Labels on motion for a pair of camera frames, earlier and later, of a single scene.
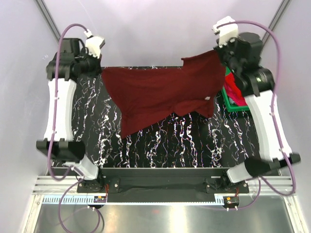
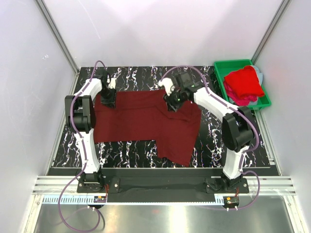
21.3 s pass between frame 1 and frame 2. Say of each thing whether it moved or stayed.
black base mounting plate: stayed
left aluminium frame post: stayed
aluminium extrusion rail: stayed
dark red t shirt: moved
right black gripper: moved
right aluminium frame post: stayed
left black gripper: moved
